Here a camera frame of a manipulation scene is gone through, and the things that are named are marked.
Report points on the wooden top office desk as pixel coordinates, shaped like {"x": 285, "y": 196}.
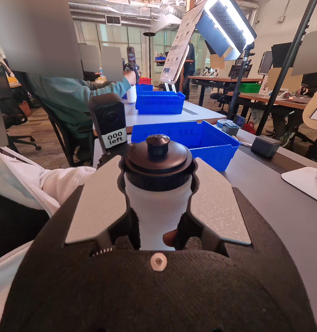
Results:
{"x": 220, "y": 77}

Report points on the instruction sign on white stand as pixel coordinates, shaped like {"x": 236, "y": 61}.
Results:
{"x": 303, "y": 181}

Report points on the wooden workshop desk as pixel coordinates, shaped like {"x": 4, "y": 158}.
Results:
{"x": 251, "y": 96}

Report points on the black tripod stand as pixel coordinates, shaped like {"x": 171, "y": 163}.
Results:
{"x": 273, "y": 97}

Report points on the white panel studio light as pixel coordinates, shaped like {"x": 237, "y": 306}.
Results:
{"x": 225, "y": 31}

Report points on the dark grey box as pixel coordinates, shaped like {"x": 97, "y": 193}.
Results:
{"x": 264, "y": 146}

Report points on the blue plastic bin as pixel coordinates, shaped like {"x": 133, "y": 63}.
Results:
{"x": 144, "y": 87}
{"x": 212, "y": 158}
{"x": 158, "y": 106}

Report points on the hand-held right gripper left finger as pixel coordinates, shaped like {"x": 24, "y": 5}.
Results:
{"x": 96, "y": 207}

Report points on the person's right hand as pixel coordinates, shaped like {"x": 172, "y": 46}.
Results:
{"x": 170, "y": 238}

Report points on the dark battery charger case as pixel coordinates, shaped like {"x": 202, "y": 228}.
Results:
{"x": 229, "y": 129}

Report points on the green plastic bin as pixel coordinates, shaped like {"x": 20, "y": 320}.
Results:
{"x": 249, "y": 88}

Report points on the dark cloth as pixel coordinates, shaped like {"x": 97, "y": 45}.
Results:
{"x": 16, "y": 225}

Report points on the black light stand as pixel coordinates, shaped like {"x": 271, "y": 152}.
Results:
{"x": 238, "y": 85}

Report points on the black ribbed bottle lid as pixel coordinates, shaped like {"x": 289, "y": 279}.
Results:
{"x": 158, "y": 166}

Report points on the blue tape roll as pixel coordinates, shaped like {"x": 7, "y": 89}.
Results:
{"x": 223, "y": 122}

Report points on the black office chair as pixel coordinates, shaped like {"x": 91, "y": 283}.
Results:
{"x": 220, "y": 98}
{"x": 13, "y": 116}

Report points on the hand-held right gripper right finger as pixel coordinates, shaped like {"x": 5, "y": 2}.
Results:
{"x": 218, "y": 207}

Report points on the white document stand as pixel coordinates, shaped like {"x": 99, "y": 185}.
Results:
{"x": 176, "y": 51}

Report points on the white plastic bottle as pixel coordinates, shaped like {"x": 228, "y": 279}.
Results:
{"x": 155, "y": 215}
{"x": 132, "y": 94}

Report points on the red plastic bin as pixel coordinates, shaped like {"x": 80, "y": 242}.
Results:
{"x": 145, "y": 81}

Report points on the ceiling air vent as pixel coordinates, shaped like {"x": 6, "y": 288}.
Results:
{"x": 113, "y": 20}

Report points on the black computer monitor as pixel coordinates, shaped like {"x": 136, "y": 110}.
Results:
{"x": 282, "y": 54}

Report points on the blue handheld device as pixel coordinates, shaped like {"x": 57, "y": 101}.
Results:
{"x": 239, "y": 120}

